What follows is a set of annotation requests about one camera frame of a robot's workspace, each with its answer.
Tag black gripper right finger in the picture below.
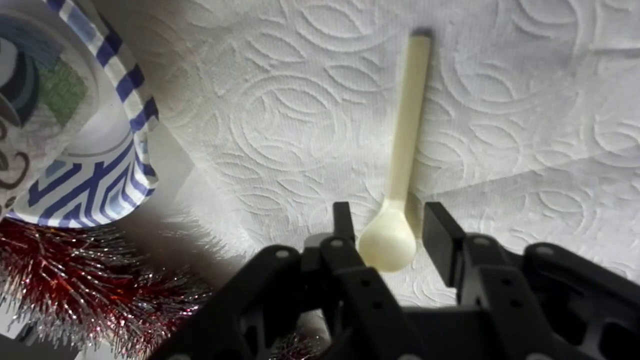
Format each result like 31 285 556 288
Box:
423 203 466 288

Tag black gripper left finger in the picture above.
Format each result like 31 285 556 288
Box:
332 203 356 246

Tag cream plastic spoon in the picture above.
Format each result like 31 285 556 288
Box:
356 33 432 272

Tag patterned paper cup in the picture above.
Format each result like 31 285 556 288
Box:
0 0 99 203

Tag folded white paper towel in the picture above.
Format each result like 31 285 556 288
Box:
94 0 640 282

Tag red silver tinsel garland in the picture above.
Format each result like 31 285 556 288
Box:
0 219 239 360

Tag blue patterned paper saucer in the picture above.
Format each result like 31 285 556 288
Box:
2 0 159 229

